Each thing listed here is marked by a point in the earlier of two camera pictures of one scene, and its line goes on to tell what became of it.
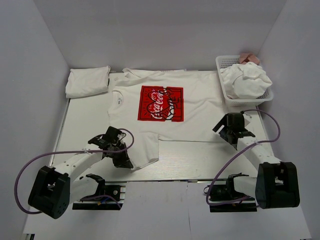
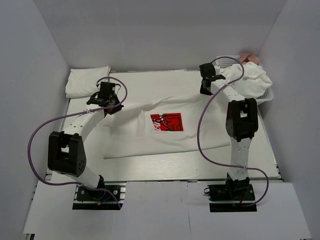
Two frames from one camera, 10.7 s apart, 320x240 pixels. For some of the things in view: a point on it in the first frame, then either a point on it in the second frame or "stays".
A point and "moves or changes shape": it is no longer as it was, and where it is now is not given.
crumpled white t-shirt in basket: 247,81 stays
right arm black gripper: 223,122 -> 205,92
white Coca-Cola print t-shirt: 151,106 moves or changes shape
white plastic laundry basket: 265,97 stays
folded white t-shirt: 87,81 stays
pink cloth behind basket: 248,57 stays
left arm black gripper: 124,162 -> 116,109
